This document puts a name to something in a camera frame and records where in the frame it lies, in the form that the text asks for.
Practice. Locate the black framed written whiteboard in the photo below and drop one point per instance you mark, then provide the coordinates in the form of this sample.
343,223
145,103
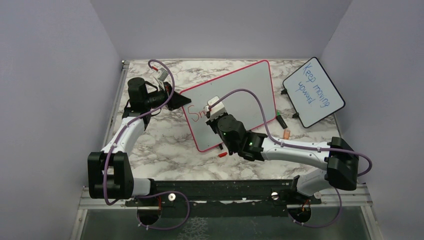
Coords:
312,93

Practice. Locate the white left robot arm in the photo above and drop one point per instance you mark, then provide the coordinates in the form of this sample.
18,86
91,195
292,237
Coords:
109,171

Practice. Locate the green capped black marker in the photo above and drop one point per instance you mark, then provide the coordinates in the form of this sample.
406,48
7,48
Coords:
281,121

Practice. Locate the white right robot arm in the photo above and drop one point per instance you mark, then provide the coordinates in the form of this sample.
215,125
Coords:
336,165

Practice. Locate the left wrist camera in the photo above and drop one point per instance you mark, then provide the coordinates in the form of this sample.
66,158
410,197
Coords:
160,77

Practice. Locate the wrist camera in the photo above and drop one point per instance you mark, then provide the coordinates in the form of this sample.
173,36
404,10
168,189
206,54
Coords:
214,108
160,77

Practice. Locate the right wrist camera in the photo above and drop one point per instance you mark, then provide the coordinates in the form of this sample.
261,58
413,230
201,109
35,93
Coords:
214,108

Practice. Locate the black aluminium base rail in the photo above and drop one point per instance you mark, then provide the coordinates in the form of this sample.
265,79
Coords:
229,210

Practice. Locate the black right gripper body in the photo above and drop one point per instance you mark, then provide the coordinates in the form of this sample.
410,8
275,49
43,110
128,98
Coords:
214,124

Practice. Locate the red marker cap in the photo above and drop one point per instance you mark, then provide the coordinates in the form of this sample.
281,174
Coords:
222,154

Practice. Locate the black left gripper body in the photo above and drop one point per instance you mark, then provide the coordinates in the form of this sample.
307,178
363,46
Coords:
155,99

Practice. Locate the pink framed whiteboard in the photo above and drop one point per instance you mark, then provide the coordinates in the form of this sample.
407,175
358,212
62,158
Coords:
254,102

